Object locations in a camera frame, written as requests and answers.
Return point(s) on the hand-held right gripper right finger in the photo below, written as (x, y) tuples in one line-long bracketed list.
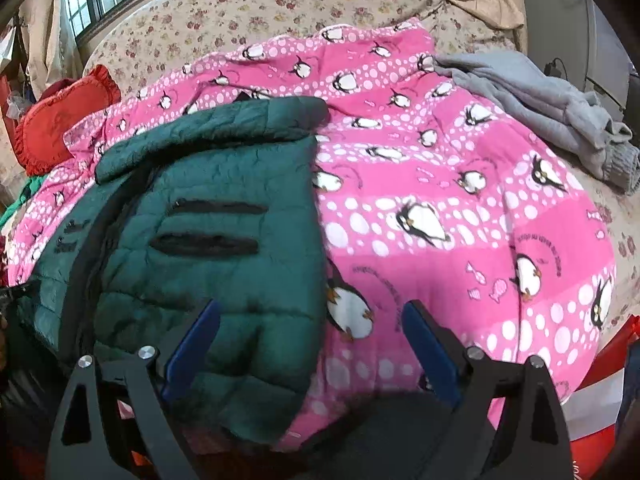
[(430, 355)]

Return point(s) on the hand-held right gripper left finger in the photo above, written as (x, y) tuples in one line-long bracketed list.
[(192, 355)]

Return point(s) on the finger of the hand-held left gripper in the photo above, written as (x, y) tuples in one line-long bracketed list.
[(20, 291)]

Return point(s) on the green puffer jacket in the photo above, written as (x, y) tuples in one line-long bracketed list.
[(215, 185)]

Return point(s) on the green cloth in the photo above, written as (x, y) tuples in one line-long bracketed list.
[(20, 200)]

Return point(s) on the dark cloth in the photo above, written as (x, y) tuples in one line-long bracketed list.
[(360, 440)]

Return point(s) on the red ruffled pillow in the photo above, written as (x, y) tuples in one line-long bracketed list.
[(55, 120)]

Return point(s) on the pink penguin blanket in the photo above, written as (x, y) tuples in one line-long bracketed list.
[(440, 160)]

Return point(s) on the red and white bag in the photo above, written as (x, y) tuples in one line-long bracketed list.
[(600, 455)]

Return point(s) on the grey sweatpants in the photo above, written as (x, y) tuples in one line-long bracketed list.
[(540, 90)]

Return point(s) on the black charger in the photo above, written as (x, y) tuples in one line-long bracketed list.
[(555, 67)]

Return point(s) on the grey cabinet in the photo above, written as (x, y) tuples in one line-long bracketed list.
[(590, 50)]

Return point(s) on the floral bed sheet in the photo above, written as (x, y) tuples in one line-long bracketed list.
[(250, 10)]

